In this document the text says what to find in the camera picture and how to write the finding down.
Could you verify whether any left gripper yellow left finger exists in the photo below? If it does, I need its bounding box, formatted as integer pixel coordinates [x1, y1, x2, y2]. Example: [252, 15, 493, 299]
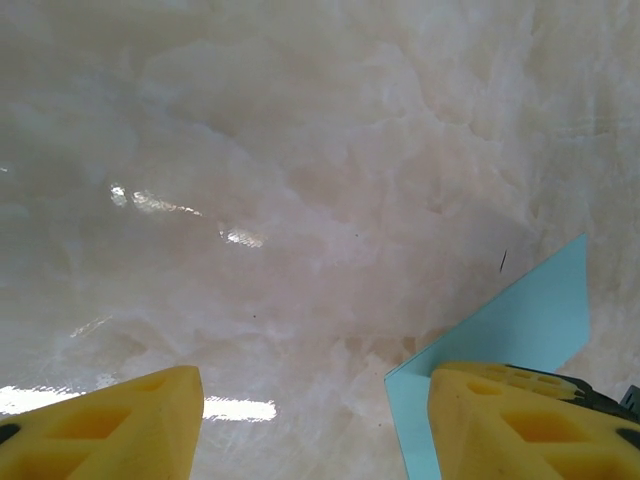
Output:
[0, 364, 205, 480]

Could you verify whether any light blue paper sheet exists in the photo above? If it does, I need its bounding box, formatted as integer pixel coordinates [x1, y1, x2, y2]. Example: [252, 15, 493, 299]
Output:
[383, 232, 589, 480]

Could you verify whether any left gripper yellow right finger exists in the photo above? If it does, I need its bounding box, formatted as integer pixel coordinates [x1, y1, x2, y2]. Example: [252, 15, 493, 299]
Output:
[429, 360, 640, 480]

